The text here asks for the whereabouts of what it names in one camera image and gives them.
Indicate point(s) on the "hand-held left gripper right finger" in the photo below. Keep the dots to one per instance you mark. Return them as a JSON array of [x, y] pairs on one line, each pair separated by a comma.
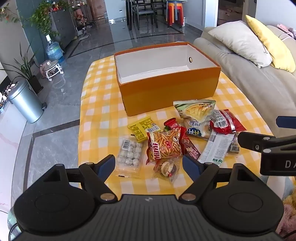
[[190, 167]]

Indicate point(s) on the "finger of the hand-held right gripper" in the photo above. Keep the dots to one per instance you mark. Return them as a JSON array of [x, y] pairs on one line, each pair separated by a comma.
[[286, 122], [252, 141]]

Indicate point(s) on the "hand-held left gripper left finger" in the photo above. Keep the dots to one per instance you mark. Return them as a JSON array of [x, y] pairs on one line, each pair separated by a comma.
[[106, 165]]

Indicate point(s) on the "dark brown snack packet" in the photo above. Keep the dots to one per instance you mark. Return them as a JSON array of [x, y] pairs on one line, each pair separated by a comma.
[[234, 146]]

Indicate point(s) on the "dark red snack packet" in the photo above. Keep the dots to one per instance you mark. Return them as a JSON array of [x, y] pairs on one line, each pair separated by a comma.
[[190, 148]]

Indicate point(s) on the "small clear round snack packet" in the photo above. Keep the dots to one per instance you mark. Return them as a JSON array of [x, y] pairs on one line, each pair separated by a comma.
[[166, 169]]

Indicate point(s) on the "clear packet of round balls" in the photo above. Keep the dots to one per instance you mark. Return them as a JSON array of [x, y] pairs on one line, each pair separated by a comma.
[[129, 153]]

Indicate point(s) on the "long white snack packet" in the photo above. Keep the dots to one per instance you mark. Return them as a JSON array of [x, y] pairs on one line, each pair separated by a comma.
[[215, 148]]

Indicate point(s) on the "red and silver snack packet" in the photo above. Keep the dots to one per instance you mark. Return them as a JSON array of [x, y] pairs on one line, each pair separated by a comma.
[[226, 122]]

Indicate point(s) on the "red stick snack packet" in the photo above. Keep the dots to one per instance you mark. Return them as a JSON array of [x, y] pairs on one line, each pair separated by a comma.
[[164, 144]]

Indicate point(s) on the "small red snack packet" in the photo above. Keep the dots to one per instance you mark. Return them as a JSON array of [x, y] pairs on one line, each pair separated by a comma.
[[172, 124]]

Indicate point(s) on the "yellow snack packet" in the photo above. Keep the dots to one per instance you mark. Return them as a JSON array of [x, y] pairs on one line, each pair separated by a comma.
[[141, 127]]

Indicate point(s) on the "green chips packet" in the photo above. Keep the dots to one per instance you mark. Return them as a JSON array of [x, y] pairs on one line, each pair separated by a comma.
[[196, 111]]

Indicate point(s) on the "orange cardboard box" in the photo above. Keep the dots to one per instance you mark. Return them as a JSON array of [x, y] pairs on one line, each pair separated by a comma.
[[161, 92]]

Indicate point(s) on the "beige sofa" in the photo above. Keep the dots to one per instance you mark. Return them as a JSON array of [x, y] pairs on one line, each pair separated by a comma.
[[254, 88]]

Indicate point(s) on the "pink plush toy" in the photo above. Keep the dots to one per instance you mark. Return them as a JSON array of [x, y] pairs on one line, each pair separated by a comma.
[[288, 213]]

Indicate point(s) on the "yellow checkered tablecloth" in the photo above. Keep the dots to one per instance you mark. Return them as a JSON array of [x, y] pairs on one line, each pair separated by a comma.
[[99, 104]]

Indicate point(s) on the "yellow pillow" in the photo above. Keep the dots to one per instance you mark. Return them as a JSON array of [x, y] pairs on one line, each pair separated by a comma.
[[270, 41]]

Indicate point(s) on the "white pillow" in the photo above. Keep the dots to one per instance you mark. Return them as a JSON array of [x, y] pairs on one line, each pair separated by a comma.
[[240, 41]]

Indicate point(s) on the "silver trash can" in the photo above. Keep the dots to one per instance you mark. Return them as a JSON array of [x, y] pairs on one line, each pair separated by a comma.
[[25, 102]]

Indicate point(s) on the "long-leaf potted plant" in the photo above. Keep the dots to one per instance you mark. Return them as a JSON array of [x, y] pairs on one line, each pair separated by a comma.
[[34, 83]]

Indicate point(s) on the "small white wheeled stool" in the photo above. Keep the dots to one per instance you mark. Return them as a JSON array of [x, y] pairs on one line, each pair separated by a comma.
[[52, 69]]

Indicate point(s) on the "blue water bottle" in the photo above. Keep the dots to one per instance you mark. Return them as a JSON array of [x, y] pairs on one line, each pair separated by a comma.
[[54, 52]]

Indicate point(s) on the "grey cabinet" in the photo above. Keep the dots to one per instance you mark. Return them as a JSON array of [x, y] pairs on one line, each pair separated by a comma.
[[62, 27]]

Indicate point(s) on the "stack of red orange stools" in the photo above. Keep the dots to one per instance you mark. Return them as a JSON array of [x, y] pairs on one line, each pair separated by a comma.
[[174, 14]]

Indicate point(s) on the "brown figurine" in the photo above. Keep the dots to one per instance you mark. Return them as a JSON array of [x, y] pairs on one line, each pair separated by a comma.
[[80, 16]]

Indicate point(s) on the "black dining table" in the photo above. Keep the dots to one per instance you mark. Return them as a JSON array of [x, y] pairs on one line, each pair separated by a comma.
[[131, 14]]

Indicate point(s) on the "black dining chair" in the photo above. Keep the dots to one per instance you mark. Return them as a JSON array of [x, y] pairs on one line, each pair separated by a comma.
[[145, 10]]

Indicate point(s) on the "trailing ivy plant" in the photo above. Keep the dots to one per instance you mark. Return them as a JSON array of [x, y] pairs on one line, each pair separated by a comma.
[[42, 16]]

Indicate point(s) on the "hanging leafy plant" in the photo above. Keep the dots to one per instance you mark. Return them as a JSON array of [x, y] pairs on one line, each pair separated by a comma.
[[9, 12]]

